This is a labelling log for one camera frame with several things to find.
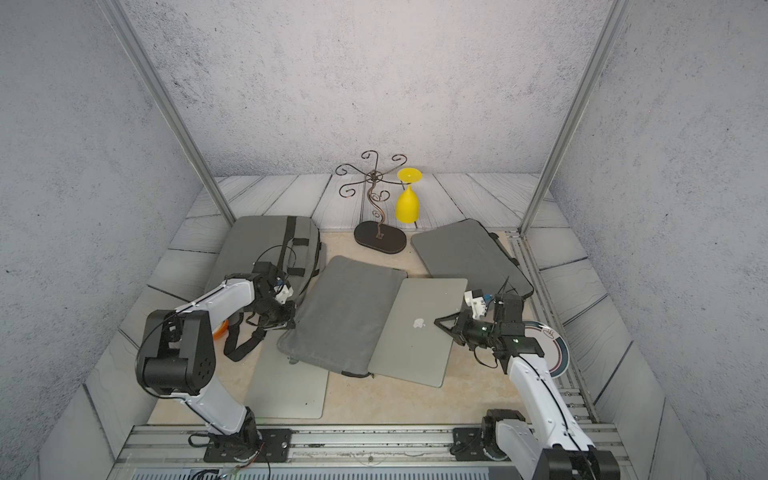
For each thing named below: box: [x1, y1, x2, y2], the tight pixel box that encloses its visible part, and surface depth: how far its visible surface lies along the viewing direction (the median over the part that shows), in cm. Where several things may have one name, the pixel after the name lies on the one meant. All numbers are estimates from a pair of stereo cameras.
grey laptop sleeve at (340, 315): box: [277, 256, 408, 377], surface depth 93 cm
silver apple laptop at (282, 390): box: [244, 329, 330, 419], surface depth 86 cm
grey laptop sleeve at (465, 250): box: [412, 219, 534, 300], surface depth 113 cm
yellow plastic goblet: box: [395, 168, 423, 224], surface depth 97 cm
